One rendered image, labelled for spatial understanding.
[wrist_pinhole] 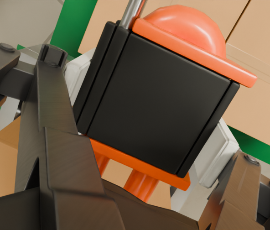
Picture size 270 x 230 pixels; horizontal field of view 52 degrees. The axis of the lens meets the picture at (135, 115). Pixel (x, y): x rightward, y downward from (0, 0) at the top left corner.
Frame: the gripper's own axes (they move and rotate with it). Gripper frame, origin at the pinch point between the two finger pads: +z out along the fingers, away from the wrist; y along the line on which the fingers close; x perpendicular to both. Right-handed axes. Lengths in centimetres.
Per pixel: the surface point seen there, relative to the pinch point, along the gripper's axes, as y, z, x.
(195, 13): 0.1, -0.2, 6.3
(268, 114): 45, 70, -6
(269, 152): 87, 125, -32
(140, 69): -1.4, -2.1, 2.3
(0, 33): -70, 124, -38
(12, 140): -17.4, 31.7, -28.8
